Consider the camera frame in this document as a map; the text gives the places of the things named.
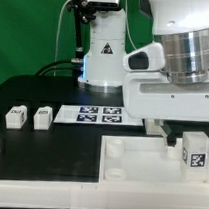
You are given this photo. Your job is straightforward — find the white sheet with tags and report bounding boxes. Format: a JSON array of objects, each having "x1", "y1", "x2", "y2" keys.
[{"x1": 54, "y1": 105, "x2": 143, "y2": 126}]

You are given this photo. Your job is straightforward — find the white front fence rail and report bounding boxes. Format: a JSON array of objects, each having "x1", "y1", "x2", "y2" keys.
[{"x1": 0, "y1": 180, "x2": 209, "y2": 209}]

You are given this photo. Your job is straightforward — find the black camera on mount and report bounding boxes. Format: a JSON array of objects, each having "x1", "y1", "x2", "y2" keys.
[{"x1": 82, "y1": 0, "x2": 120, "y2": 11}]

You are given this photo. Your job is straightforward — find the white cable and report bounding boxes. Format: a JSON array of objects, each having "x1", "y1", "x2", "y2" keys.
[{"x1": 52, "y1": 0, "x2": 87, "y2": 79}]

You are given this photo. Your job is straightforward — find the white square table top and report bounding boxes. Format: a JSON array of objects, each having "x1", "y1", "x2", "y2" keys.
[{"x1": 99, "y1": 136, "x2": 209, "y2": 185}]

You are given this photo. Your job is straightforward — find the black cables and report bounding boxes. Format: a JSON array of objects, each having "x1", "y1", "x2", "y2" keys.
[{"x1": 34, "y1": 56, "x2": 83, "y2": 79}]

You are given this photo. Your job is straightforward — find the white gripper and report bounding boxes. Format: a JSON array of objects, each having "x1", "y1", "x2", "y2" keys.
[{"x1": 122, "y1": 72, "x2": 209, "y2": 146}]

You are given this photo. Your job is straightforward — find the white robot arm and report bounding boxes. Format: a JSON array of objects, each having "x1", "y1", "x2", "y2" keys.
[{"x1": 79, "y1": 0, "x2": 209, "y2": 122}]

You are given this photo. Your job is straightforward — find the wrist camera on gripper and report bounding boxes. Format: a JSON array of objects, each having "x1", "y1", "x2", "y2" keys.
[{"x1": 123, "y1": 42, "x2": 165, "y2": 72}]

